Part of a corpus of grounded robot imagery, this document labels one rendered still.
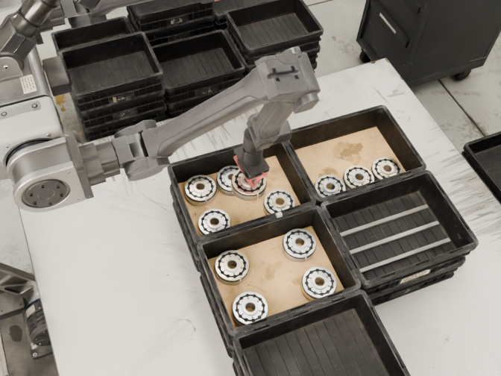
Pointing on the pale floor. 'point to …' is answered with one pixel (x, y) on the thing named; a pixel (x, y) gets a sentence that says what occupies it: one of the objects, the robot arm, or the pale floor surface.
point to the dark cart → (429, 36)
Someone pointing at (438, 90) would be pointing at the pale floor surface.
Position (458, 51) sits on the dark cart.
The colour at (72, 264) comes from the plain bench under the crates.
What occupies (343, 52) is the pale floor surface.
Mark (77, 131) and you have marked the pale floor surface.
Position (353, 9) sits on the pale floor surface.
